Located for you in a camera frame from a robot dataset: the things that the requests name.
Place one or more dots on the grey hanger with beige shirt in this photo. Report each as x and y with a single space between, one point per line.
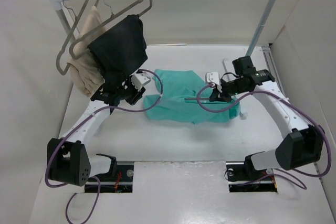
76 30

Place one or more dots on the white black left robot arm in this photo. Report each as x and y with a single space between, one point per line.
68 162

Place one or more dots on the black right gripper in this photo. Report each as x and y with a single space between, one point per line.
221 96

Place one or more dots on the black shirt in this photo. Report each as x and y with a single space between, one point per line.
120 51

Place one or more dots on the teal t shirt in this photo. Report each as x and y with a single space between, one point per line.
178 102

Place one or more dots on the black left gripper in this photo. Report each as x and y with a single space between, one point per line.
138 95

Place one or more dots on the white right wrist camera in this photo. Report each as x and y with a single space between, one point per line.
212 79

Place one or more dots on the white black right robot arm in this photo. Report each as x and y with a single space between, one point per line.
302 140

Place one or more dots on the beige shirt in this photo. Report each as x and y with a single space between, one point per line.
84 71

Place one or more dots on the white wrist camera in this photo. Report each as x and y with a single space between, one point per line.
139 80
212 79

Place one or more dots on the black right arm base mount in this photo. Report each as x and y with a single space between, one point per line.
242 177

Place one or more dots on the grey clothes hanger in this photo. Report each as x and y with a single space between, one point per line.
194 100

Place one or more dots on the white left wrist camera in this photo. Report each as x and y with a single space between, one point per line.
139 80

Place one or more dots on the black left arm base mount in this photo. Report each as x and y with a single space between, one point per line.
107 175

